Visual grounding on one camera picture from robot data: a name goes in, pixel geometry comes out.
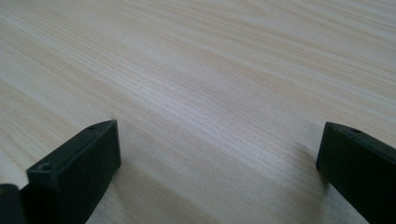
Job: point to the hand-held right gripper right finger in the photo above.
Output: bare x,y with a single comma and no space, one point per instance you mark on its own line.
361,168

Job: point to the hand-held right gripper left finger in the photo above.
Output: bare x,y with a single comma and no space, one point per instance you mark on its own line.
74,174

